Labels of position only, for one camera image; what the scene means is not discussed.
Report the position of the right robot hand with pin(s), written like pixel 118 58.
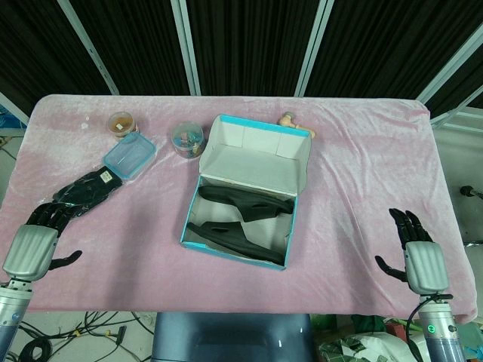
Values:
pixel 426 264

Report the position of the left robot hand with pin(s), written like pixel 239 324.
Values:
pixel 32 245

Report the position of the black shoe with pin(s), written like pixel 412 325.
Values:
pixel 241 241
pixel 260 211

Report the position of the teal cardboard shoe box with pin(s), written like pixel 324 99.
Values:
pixel 256 158

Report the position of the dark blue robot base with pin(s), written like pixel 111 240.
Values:
pixel 234 339

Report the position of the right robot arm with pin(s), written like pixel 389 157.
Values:
pixel 439 332

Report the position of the packaged black gloves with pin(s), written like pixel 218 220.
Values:
pixel 88 188

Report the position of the pink velvet tablecloth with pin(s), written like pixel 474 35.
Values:
pixel 358 188

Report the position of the green patterned bag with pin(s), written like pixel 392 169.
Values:
pixel 339 350

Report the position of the blue lidded plastic container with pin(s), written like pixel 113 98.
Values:
pixel 128 154

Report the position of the round jar orange contents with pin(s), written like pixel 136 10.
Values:
pixel 121 122

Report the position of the round jar colourful clips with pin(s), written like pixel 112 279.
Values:
pixel 186 139

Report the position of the wooden toy hammer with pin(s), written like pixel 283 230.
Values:
pixel 288 120

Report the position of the black pleated curtain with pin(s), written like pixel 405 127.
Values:
pixel 245 37

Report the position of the white aluminium frame post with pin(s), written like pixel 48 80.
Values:
pixel 314 47
pixel 185 47
pixel 89 47
pixel 453 67

